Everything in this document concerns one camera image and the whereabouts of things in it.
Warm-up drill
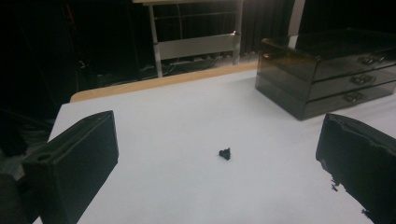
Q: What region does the white upright post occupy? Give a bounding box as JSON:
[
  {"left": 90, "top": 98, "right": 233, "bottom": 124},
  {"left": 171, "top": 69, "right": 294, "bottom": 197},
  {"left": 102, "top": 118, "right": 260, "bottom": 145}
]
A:
[{"left": 288, "top": 0, "right": 306, "bottom": 49}]

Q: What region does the small black clip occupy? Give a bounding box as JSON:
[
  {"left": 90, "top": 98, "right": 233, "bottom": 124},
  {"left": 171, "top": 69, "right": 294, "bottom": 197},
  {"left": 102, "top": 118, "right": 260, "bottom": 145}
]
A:
[{"left": 219, "top": 147, "right": 232, "bottom": 161}]

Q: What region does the bundle of floor cables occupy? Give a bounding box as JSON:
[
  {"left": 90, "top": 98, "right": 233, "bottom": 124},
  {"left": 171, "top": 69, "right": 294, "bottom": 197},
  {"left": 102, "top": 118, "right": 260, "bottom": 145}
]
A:
[{"left": 139, "top": 52, "right": 233, "bottom": 77}]

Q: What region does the dark curtain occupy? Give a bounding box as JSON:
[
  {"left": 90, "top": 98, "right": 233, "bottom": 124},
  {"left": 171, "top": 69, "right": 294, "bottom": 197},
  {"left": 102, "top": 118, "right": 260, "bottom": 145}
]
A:
[{"left": 242, "top": 0, "right": 297, "bottom": 55}]

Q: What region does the smoky acrylic drawer box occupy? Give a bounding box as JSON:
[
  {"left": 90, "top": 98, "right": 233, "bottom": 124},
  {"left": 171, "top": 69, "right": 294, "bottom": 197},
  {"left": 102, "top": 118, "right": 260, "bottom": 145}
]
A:
[{"left": 255, "top": 27, "right": 396, "bottom": 121}]

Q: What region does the white table cover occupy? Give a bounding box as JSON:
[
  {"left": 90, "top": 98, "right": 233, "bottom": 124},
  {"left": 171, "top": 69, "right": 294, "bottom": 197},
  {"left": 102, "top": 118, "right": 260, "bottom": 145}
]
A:
[{"left": 32, "top": 68, "right": 396, "bottom": 224}]

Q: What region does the grey metal frame stand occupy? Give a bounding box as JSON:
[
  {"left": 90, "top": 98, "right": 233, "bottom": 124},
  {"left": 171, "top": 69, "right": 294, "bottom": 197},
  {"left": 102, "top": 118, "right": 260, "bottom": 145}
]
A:
[{"left": 132, "top": 0, "right": 245, "bottom": 78}]

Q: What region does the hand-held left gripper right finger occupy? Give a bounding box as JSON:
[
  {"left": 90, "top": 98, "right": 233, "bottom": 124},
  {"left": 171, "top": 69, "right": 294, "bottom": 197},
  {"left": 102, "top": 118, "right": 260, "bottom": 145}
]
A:
[{"left": 315, "top": 113, "right": 396, "bottom": 224}]

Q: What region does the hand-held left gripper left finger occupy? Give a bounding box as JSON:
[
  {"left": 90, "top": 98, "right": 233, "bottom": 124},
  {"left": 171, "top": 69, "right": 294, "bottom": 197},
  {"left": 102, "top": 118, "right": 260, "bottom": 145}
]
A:
[{"left": 21, "top": 110, "right": 120, "bottom": 224}]

